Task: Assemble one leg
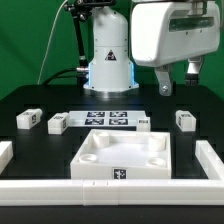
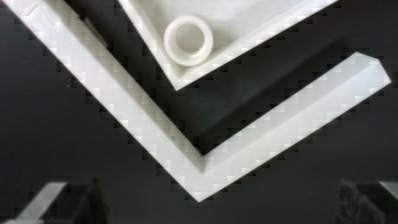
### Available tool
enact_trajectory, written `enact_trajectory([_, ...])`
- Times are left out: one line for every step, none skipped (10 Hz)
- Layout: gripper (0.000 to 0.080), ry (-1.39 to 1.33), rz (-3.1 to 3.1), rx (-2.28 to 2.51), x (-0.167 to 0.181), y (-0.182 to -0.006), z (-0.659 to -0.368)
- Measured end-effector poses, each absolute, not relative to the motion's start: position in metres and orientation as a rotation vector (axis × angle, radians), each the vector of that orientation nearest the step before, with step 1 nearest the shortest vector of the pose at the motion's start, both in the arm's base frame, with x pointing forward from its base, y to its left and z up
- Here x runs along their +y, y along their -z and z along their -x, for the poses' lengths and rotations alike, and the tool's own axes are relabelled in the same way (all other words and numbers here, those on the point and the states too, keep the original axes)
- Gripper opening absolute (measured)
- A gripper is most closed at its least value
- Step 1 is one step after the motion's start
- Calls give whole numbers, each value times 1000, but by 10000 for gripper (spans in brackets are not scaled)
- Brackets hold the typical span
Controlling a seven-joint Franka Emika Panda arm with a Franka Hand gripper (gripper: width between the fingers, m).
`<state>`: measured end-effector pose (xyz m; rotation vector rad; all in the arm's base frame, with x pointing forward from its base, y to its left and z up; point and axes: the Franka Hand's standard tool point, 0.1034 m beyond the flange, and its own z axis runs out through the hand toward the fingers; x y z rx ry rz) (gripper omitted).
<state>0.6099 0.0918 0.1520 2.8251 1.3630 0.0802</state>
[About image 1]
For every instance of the white U-shaped fence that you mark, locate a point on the white U-shaped fence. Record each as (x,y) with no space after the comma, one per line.
(208,191)

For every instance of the white square tabletop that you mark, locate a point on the white square tabletop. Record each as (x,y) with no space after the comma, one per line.
(118,154)

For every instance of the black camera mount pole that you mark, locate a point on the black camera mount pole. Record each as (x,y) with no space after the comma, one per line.
(80,11)

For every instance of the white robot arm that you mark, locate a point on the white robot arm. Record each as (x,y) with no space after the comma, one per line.
(111,71)

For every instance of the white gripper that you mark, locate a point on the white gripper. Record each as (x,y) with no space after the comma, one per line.
(167,32)

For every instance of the white marker tag plate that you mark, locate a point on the white marker tag plate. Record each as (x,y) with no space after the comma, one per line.
(126,118)

